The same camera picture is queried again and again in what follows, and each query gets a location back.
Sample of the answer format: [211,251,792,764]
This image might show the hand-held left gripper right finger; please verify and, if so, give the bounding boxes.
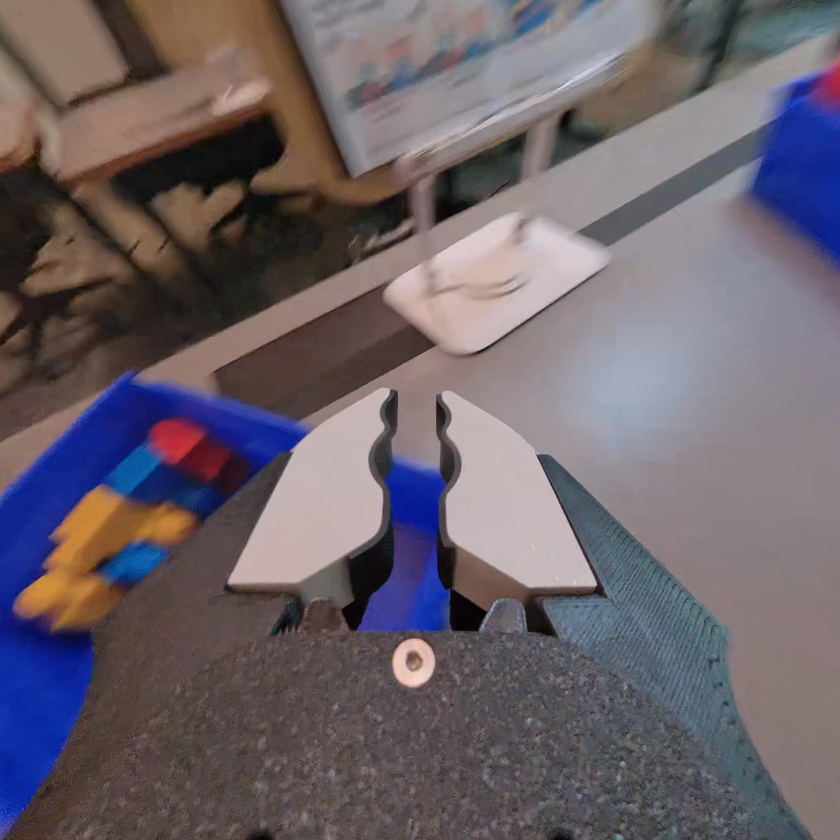
[436,390,599,608]

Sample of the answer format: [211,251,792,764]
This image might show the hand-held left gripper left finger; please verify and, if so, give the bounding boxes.
[226,387,399,611]

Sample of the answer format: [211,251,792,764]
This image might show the pile of mixed mega blocks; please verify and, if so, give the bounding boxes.
[13,419,250,634]

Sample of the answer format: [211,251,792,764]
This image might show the blue plastic bin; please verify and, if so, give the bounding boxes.
[0,373,454,815]
[748,59,840,257]

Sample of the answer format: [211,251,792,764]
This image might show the wooden desk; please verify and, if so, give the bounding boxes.
[39,72,273,191]

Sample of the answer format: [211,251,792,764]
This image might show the printed instruction sheet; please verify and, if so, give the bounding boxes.
[282,0,647,178]

